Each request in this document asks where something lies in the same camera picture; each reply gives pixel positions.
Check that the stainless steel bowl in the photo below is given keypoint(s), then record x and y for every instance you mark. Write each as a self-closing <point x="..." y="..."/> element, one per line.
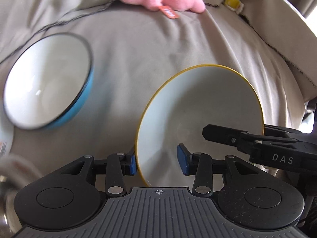
<point x="7" y="210"/>

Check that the yellow rimmed white bowl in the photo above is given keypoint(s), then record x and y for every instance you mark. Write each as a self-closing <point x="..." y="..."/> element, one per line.
<point x="181" y="108"/>

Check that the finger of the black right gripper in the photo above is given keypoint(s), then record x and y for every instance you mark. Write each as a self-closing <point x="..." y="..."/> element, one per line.
<point x="236" y="138"/>

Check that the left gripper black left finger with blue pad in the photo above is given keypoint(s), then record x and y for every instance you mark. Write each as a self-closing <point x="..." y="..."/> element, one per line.
<point x="114" y="168"/>

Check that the grey sofa cover cloth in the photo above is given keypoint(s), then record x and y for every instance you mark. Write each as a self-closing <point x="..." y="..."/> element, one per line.
<point x="136" y="51"/>

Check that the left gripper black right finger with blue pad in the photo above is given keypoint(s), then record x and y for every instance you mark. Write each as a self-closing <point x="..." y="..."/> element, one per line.
<point x="203" y="167"/>

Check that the yellow white clip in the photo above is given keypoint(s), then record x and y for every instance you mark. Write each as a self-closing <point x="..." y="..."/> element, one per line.
<point x="234" y="5"/>

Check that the blue enamel white bowl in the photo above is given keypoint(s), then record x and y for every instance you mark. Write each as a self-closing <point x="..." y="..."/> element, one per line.
<point x="49" y="82"/>

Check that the white plastic printed bowl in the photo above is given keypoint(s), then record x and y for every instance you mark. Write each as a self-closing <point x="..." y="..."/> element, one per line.
<point x="6" y="137"/>

